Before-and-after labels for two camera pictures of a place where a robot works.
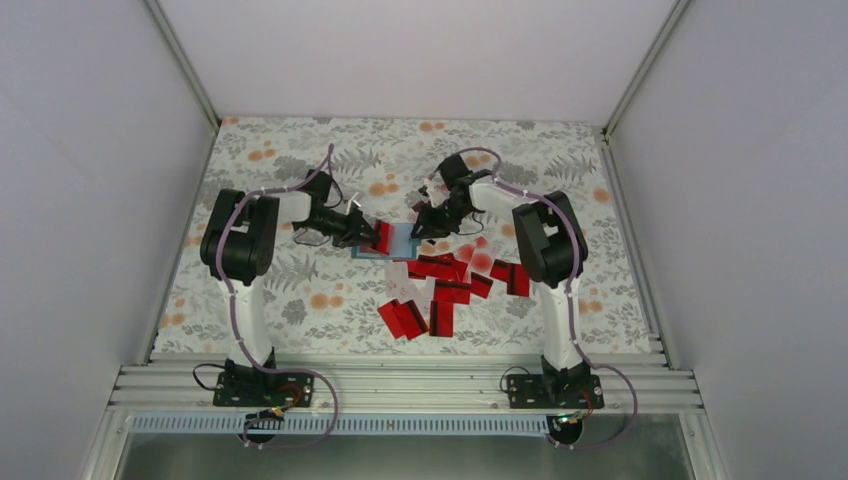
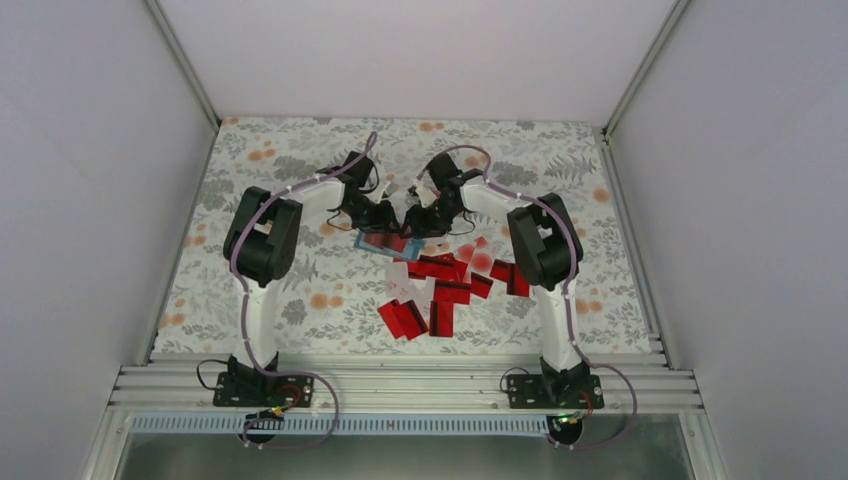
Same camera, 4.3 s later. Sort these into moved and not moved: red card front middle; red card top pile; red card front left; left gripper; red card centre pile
Moved: left gripper
Not moved: red card front middle; red card top pile; red card front left; red card centre pile
